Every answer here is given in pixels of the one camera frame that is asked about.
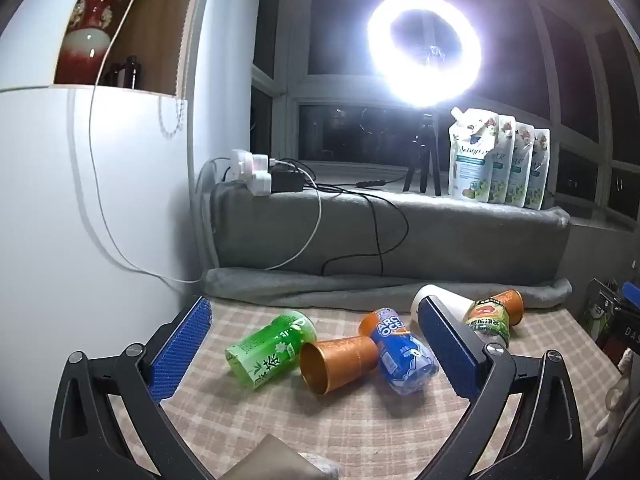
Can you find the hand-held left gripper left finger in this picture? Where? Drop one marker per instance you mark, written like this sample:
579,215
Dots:
180,347

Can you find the red green label bottle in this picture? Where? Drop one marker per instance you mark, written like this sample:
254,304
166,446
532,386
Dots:
487,321

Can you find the black power adapter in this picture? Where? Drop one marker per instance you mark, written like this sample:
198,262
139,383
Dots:
286,181

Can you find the red white vase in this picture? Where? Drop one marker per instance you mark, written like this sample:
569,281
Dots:
90,45

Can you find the short dark bottle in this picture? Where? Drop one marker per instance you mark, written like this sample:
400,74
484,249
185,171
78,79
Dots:
116,75

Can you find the black tripod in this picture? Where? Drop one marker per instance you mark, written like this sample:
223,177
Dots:
425,160

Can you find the white plug adapter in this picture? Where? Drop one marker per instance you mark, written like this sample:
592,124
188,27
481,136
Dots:
261,184

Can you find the white paper cup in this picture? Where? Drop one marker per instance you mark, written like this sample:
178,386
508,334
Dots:
459,305

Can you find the grey blanket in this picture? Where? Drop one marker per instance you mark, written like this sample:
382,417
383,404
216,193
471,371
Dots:
400,230

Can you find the green tea bottle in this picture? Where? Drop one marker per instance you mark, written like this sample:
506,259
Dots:
270,346

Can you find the white window frame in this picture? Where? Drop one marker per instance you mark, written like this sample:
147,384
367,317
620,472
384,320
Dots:
290,85

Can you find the tall dark bottle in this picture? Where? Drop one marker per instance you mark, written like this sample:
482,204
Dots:
131,72

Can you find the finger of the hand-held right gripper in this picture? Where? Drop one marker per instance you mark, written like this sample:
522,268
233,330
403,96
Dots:
632,294

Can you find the blue label drink bottle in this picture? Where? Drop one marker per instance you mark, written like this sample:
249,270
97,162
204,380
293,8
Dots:
400,356

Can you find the white power strip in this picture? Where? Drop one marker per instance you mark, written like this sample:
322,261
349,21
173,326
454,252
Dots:
242,162

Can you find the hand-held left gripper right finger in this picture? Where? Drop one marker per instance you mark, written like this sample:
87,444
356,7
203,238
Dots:
450,350

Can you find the copper orange cup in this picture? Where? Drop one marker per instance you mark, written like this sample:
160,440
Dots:
345,356
513,303

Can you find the brown paper sheet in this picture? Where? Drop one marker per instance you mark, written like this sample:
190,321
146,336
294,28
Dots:
270,457

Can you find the checkered tablecloth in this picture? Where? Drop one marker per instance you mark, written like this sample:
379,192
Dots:
250,420

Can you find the clear plastic wrapper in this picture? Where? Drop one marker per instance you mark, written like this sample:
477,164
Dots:
322,467

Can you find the white green refill pouch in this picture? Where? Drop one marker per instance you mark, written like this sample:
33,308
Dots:
540,170
504,160
470,160
522,165

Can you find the white cabinet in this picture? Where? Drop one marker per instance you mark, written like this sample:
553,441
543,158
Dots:
60,185

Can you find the person's right hand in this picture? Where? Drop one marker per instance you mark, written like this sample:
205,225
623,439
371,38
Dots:
622,390

